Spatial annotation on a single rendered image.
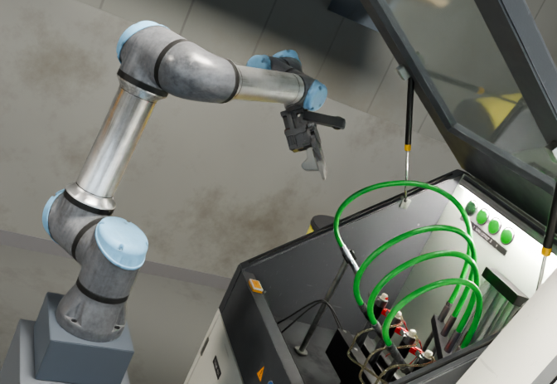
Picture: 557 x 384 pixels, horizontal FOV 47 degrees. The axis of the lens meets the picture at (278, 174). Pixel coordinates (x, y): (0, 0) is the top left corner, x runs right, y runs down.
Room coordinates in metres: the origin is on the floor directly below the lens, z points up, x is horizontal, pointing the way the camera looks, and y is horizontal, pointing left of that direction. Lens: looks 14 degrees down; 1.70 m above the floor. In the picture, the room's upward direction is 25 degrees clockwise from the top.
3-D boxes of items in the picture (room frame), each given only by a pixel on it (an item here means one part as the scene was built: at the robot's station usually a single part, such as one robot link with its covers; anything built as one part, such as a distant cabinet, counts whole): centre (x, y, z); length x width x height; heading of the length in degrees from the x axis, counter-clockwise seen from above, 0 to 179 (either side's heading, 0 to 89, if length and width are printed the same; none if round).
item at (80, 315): (1.27, 0.24, 0.95); 0.15 x 0.15 x 0.10
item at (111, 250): (1.27, 0.25, 1.07); 0.13 x 0.12 x 0.14; 59
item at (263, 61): (1.69, 0.13, 1.51); 0.11 x 0.11 x 0.08; 59
